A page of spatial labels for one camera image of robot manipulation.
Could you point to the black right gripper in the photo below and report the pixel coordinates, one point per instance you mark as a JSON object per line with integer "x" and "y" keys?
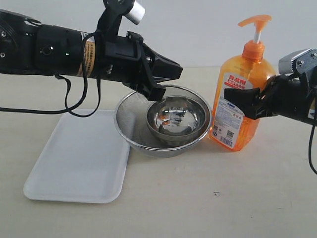
{"x": 292, "y": 96}

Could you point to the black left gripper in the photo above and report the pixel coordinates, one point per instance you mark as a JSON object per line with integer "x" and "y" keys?
{"x": 124, "y": 60}

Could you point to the orange pump soap bottle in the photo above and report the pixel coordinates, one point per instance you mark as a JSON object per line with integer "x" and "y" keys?
{"x": 240, "y": 78}

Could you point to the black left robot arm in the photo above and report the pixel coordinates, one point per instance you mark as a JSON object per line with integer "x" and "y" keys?
{"x": 28, "y": 47}

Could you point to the small stainless steel bowl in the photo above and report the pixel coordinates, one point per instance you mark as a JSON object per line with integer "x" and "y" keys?
{"x": 177, "y": 120}

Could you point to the steel mesh strainer basket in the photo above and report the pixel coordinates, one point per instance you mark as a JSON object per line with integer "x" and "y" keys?
{"x": 130, "y": 122}

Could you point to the white rectangular plastic tray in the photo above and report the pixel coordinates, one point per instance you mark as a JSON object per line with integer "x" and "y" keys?
{"x": 83, "y": 161}

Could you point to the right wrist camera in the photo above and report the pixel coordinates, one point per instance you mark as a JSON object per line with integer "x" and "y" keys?
{"x": 300, "y": 64}

